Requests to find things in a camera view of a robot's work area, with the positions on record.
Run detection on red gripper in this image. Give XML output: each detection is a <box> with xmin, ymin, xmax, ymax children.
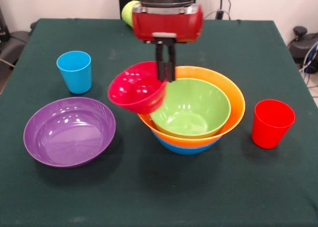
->
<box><xmin>131</xmin><ymin>3</ymin><xmax>204</xmax><ymax>83</ymax></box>

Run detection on magenta plastic bowl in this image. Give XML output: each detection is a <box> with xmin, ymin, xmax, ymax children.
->
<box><xmin>107</xmin><ymin>61</ymin><xmax>168</xmax><ymax>115</ymax></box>

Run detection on green plastic bowl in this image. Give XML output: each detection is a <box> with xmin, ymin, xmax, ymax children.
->
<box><xmin>150</xmin><ymin>77</ymin><xmax>232</xmax><ymax>139</ymax></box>

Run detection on yellow-green plastic cup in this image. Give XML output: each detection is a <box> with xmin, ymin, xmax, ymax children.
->
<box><xmin>121</xmin><ymin>0</ymin><xmax>141</xmax><ymax>28</ymax></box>

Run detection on orange plastic bowl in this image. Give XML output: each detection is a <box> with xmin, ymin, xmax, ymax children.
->
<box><xmin>137</xmin><ymin>66</ymin><xmax>246</xmax><ymax>148</ymax></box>

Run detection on blue plastic bowl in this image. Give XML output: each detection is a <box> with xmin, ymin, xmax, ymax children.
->
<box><xmin>153</xmin><ymin>132</ymin><xmax>223</xmax><ymax>155</ymax></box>

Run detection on blue plastic cup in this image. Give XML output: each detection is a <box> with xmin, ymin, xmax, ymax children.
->
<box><xmin>56</xmin><ymin>51</ymin><xmax>92</xmax><ymax>94</ymax></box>

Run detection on purple plastic bowl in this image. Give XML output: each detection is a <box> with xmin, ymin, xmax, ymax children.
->
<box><xmin>23</xmin><ymin>97</ymin><xmax>117</xmax><ymax>168</ymax></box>

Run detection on dark green tablecloth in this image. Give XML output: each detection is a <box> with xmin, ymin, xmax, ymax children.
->
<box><xmin>0</xmin><ymin>18</ymin><xmax>318</xmax><ymax>227</ymax></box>

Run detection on red plastic cup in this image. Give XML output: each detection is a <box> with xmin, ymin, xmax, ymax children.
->
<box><xmin>251</xmin><ymin>99</ymin><xmax>296</xmax><ymax>150</ymax></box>

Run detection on tangle of cables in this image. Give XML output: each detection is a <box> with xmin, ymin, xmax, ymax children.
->
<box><xmin>299</xmin><ymin>44</ymin><xmax>318</xmax><ymax>88</ymax></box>

